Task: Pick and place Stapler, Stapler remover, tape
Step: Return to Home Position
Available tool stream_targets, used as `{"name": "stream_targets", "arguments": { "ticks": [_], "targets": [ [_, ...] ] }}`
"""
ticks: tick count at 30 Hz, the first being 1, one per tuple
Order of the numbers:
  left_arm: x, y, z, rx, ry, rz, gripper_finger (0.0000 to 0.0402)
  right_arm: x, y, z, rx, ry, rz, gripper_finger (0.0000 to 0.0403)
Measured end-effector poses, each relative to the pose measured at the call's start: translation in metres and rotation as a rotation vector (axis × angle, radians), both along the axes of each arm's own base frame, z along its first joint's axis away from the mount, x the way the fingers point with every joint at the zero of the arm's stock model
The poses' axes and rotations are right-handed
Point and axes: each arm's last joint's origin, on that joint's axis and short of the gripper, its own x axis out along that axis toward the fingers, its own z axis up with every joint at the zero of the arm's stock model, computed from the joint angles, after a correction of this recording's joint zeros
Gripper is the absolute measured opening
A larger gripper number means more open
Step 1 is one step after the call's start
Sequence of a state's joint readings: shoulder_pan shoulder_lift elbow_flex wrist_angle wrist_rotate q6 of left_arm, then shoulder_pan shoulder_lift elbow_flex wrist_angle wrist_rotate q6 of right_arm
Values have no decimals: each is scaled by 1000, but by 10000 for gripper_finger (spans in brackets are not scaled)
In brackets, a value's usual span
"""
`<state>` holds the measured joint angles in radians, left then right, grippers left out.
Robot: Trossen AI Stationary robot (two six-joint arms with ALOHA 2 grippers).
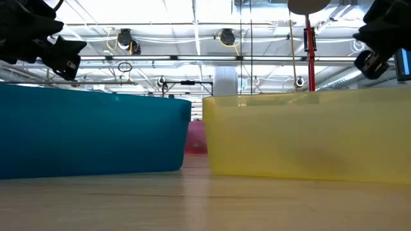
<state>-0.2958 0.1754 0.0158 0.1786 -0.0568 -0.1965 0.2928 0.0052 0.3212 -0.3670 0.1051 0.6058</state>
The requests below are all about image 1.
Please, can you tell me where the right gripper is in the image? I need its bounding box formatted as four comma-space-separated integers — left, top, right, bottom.
353, 0, 411, 80

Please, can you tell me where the pink translucent plastic bin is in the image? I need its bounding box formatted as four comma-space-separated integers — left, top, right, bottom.
184, 121, 208, 155

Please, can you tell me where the yellow translucent plastic bin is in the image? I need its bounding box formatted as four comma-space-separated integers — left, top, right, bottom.
202, 87, 411, 184

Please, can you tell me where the long ceiling light strip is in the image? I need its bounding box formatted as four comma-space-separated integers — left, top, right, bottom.
76, 55, 357, 62

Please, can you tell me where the teal plastic bin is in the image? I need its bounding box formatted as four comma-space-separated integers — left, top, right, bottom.
0, 83, 193, 180

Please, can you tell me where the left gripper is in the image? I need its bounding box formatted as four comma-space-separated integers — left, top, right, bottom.
0, 0, 87, 81

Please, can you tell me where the red pole stand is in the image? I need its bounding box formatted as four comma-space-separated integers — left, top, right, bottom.
287, 0, 331, 92

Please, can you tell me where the dark monitor screen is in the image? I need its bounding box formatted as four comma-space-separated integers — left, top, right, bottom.
394, 47, 411, 81

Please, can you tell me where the coiled black cable loop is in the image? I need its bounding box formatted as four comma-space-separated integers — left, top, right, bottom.
117, 61, 134, 73

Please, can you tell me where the tan hanging rope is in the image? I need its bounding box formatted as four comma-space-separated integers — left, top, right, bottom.
288, 12, 299, 93

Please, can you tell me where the black ceiling cable reel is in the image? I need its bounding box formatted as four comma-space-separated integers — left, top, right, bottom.
219, 28, 237, 46
116, 28, 142, 55

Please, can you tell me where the white column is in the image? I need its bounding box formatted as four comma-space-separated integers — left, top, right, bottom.
213, 65, 239, 96

